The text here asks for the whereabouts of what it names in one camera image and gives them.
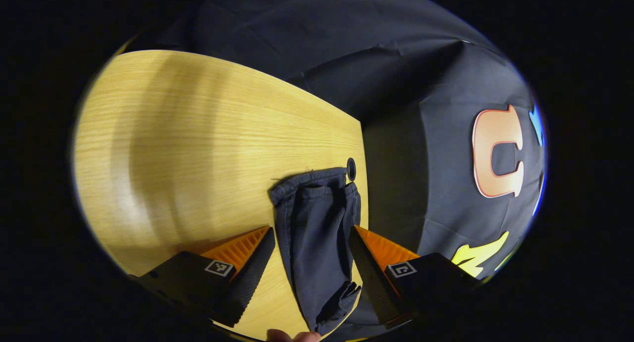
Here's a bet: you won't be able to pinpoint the dark grey jeans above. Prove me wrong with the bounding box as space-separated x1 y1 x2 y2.
268 167 363 338

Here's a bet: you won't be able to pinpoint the black backdrop cloth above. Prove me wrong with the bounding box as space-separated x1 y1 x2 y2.
119 0 548 341

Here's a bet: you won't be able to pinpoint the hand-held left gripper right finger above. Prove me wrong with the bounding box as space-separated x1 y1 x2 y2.
348 225 484 330

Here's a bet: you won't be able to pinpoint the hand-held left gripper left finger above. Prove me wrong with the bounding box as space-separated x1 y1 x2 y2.
129 226 276 329

